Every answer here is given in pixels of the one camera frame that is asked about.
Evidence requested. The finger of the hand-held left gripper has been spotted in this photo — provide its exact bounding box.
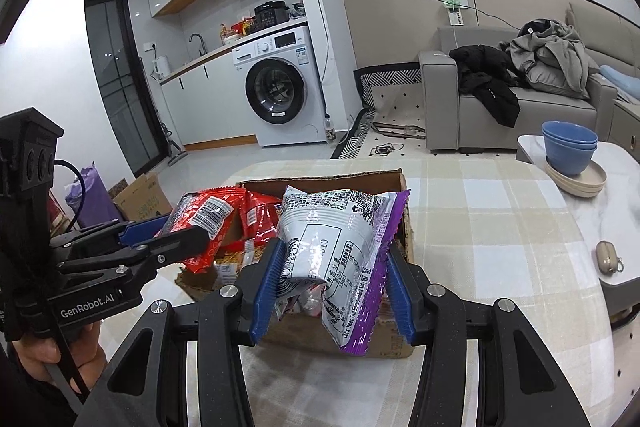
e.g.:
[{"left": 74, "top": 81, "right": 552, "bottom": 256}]
[
  {"left": 50, "top": 214, "right": 172, "bottom": 259},
  {"left": 57, "top": 226, "right": 212, "bottom": 279}
]

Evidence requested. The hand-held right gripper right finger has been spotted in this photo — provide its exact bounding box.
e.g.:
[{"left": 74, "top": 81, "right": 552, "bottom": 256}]
[{"left": 386, "top": 244, "right": 593, "bottom": 427}]

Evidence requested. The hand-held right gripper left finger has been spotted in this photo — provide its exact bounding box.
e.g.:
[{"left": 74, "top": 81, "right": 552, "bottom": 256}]
[{"left": 75, "top": 238, "right": 287, "bottom": 427}]

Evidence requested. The orange red noodle snack packet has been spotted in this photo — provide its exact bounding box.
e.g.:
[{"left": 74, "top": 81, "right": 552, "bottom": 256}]
[{"left": 212, "top": 239, "right": 267, "bottom": 289}]

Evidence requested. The brown cardboard box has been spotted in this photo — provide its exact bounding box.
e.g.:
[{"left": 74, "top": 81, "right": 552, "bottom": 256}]
[{"left": 175, "top": 167, "right": 417, "bottom": 361}]

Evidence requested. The silver purple snack packet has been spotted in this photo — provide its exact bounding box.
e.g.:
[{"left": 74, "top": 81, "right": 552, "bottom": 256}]
[{"left": 277, "top": 186, "right": 412, "bottom": 357}]

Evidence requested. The person's left hand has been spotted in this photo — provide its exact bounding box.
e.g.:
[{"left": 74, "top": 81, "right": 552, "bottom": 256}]
[{"left": 10, "top": 321, "right": 109, "bottom": 388}]

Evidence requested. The cardboard box with print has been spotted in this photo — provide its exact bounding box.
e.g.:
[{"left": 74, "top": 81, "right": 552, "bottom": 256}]
[{"left": 110, "top": 172, "right": 175, "bottom": 222}]

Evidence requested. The purple bag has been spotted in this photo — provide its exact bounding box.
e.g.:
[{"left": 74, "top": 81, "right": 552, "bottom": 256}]
[{"left": 64, "top": 162, "right": 120, "bottom": 229}]

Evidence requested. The grey floor mop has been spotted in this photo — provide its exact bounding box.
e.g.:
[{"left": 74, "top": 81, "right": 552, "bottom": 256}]
[{"left": 159, "top": 109, "right": 190, "bottom": 166}]

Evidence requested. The dark glass door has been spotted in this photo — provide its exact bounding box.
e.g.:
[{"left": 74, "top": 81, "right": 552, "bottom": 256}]
[{"left": 84, "top": 0, "right": 166, "bottom": 180}]

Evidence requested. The white kitchen counter cabinet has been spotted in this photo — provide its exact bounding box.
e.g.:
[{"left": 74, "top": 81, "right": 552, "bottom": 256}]
[{"left": 160, "top": 42, "right": 259, "bottom": 148}]

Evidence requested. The white washing machine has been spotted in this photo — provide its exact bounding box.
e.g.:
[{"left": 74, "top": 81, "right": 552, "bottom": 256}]
[{"left": 231, "top": 25, "right": 329, "bottom": 149}]

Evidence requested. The black white patterned rug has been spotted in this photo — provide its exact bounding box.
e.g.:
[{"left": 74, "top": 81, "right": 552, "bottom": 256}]
[{"left": 330, "top": 64, "right": 429, "bottom": 160}]

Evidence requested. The beige earbud case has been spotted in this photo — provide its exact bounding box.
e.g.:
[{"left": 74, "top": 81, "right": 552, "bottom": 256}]
[{"left": 594, "top": 240, "right": 626, "bottom": 276}]

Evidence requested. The beige plate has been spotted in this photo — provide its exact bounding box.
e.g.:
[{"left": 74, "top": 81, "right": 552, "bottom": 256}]
[
  {"left": 544, "top": 159, "right": 608, "bottom": 192},
  {"left": 550, "top": 182, "right": 607, "bottom": 199}
]

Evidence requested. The white marble side table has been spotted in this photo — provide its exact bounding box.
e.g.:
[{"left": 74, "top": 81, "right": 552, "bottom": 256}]
[{"left": 515, "top": 134, "right": 640, "bottom": 329}]

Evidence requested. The blue bowl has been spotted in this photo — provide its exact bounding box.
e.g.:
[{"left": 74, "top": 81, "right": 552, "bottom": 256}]
[
  {"left": 542, "top": 121, "right": 599, "bottom": 148},
  {"left": 544, "top": 142, "right": 598, "bottom": 178}
]

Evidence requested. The pile of colourful food packets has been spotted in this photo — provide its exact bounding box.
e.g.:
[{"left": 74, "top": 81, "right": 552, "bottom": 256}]
[{"left": 220, "top": 19, "right": 256, "bottom": 40}]

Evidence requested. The black jacket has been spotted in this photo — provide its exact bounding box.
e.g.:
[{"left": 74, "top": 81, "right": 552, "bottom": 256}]
[{"left": 449, "top": 44, "right": 522, "bottom": 128}]

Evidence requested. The grey sofa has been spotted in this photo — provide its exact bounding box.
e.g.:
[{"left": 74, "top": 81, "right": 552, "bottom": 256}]
[{"left": 419, "top": 2, "right": 640, "bottom": 154}]

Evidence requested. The black pressure cooker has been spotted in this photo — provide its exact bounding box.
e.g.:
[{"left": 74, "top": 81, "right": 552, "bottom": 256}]
[{"left": 253, "top": 1, "right": 291, "bottom": 28}]

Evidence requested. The pile of grey clothes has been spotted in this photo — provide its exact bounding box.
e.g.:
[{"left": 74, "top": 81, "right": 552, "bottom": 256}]
[{"left": 505, "top": 18, "right": 601, "bottom": 100}]

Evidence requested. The light blue pillow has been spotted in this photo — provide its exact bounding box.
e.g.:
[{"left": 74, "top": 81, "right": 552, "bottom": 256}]
[{"left": 600, "top": 64, "right": 640, "bottom": 98}]

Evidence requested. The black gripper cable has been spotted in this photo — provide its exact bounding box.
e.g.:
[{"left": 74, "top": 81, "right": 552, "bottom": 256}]
[{"left": 51, "top": 158, "right": 85, "bottom": 230}]

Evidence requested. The floor power strip with cable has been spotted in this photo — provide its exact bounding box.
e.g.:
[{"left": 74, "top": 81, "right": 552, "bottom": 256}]
[{"left": 369, "top": 124, "right": 427, "bottom": 158}]

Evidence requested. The white wall power strip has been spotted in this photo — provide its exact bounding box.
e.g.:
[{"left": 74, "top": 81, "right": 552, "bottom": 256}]
[{"left": 442, "top": 0, "right": 471, "bottom": 26}]

